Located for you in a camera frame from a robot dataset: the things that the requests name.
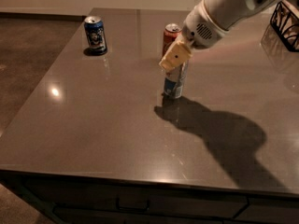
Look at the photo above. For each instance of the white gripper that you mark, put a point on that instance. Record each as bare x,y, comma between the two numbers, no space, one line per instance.
199,31

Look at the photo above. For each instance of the silver blue redbull can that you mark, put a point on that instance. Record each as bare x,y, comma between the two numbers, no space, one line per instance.
174,81

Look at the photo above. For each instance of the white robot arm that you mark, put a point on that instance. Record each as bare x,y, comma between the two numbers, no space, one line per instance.
228,13

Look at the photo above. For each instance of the red coke can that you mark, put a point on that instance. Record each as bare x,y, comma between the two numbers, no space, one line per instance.
171,31

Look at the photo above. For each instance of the blue pepsi can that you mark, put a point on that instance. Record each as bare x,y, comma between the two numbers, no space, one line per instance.
94,29

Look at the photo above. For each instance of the dark right drawer front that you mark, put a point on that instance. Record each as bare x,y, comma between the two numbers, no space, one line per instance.
273,211

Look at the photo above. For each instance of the black wire basket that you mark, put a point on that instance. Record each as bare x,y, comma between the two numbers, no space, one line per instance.
286,24

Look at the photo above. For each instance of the dark drawer front with handle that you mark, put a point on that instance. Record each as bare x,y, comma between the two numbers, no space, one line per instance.
136,199

